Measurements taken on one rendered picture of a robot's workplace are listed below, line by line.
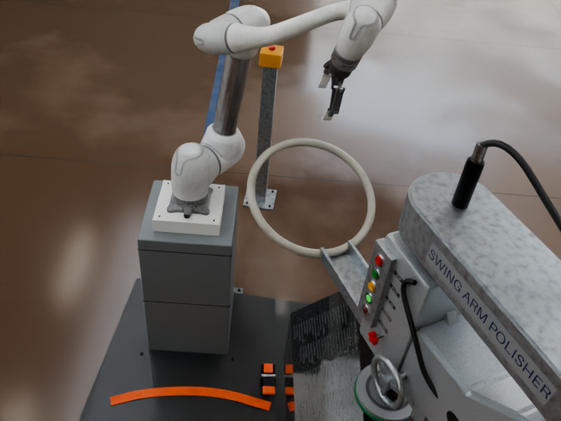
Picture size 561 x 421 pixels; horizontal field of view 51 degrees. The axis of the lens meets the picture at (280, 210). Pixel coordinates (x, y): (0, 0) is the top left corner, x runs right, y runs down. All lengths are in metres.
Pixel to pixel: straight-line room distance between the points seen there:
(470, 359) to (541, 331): 0.33
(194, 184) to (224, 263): 0.37
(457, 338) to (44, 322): 2.32
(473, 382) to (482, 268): 0.31
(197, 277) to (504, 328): 1.66
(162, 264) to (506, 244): 1.62
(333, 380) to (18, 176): 2.76
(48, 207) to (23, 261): 0.46
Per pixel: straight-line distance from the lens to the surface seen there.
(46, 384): 3.13
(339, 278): 1.98
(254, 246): 3.62
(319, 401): 2.20
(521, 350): 1.26
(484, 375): 1.53
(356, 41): 1.79
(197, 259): 2.57
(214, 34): 2.11
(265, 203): 3.90
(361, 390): 2.03
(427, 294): 1.47
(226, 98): 2.41
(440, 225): 1.38
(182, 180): 2.45
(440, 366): 1.53
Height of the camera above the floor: 2.58
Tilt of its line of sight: 42 degrees down
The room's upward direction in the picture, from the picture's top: 6 degrees clockwise
